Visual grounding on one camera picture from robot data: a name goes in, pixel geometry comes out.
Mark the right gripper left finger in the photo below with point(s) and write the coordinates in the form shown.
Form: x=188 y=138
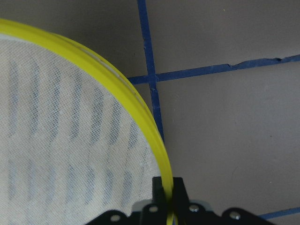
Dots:
x=146 y=212

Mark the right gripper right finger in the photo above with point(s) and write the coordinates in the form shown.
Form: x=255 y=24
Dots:
x=194 y=213

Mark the white steamer cloth top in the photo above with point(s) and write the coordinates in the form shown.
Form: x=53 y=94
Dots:
x=58 y=129

